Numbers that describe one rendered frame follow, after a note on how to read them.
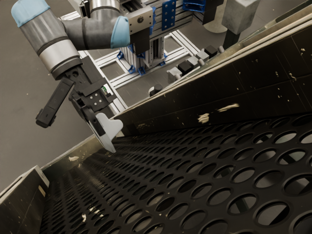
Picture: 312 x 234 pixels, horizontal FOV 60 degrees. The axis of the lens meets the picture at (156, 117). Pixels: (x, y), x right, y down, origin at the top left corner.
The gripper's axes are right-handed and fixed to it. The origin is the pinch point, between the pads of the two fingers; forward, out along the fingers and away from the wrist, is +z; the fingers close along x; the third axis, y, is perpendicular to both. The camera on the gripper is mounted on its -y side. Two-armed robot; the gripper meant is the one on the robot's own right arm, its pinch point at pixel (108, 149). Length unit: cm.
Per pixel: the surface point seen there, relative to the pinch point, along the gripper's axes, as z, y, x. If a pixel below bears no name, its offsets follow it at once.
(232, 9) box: -18, 99, 54
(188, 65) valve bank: -6, 62, 59
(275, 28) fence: -1, 82, 21
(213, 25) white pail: -24, 163, 154
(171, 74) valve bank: -6, 52, 59
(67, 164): 0.9, -9.8, 38.1
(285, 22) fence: 0, 82, 16
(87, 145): -1.0, -0.7, 38.3
